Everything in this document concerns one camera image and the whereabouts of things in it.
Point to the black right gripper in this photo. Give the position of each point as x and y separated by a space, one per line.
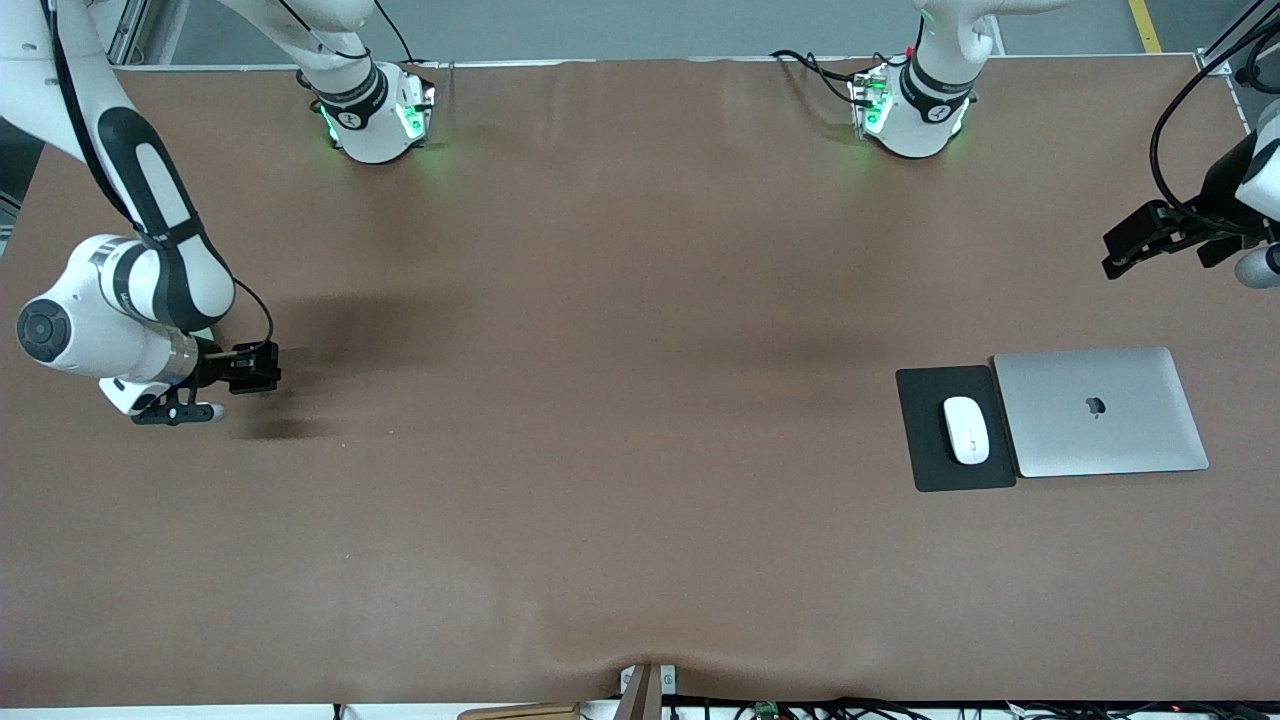
209 365

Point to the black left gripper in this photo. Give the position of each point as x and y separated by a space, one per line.
1217 192

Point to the white computer mouse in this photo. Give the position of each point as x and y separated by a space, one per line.
966 430

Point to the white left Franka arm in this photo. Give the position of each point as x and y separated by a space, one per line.
925 105

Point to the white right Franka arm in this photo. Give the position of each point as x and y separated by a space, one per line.
140 290

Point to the dark grey mouse pad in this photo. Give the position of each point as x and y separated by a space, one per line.
925 440

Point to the silver closed laptop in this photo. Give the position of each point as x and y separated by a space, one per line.
1100 412

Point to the brown table cover mat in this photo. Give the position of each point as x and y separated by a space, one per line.
640 520

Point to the light wooden board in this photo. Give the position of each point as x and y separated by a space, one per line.
520 712

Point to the aluminium frame profile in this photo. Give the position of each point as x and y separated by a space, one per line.
1225 55
125 35

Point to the white table edge bracket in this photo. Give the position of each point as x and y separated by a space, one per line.
668 680

